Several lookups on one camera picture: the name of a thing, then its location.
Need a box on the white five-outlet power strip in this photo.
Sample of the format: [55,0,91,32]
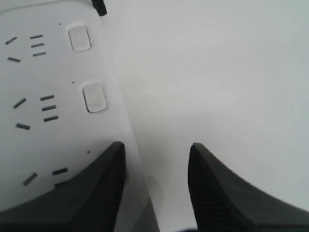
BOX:
[0,0,159,232]

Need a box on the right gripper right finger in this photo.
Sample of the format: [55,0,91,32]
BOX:
[188,143,309,232]

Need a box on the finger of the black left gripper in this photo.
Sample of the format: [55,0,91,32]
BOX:
[91,0,107,16]

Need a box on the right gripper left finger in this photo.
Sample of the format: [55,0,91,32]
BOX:
[0,142,126,232]

